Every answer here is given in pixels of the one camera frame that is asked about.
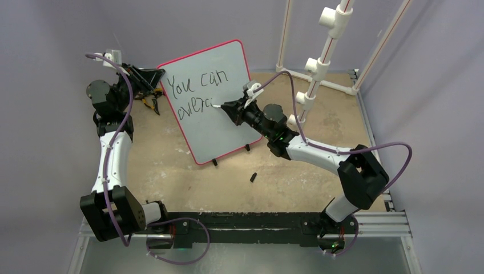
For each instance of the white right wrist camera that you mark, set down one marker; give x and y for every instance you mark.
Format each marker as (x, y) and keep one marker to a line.
(252, 90)

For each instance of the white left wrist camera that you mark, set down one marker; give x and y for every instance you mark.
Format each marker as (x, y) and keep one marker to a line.
(113, 55)

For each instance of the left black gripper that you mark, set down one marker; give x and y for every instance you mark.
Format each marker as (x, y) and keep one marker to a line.
(145, 80)

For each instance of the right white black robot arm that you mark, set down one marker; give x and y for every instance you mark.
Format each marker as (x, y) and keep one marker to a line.
(361, 175)

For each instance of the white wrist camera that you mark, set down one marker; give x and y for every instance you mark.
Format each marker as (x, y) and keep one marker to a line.
(113, 55)
(252, 90)

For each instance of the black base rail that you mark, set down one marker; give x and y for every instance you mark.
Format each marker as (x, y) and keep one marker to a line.
(306, 229)

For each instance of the white PVC pipe frame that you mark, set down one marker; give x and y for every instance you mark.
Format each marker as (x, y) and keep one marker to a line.
(336, 21)

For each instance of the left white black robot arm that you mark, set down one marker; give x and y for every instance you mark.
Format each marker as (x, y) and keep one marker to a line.
(110, 209)

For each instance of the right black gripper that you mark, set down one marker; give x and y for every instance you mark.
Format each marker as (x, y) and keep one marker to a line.
(236, 110)

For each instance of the pink framed whiteboard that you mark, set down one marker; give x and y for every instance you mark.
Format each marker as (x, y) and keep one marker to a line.
(195, 82)

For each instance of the black marker cap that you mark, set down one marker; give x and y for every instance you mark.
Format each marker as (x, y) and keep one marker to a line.
(253, 177)

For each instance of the yellow black pliers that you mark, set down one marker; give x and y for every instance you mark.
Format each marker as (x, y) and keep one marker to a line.
(151, 100)

